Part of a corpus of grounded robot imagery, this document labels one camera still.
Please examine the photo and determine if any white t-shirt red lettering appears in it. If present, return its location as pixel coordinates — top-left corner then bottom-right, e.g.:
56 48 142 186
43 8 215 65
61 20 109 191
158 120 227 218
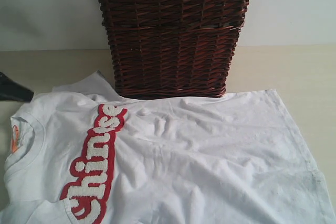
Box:
1 72 335 223

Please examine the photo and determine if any dark brown wicker basket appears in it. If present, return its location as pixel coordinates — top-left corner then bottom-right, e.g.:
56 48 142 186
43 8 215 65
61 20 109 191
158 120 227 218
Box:
99 0 249 99

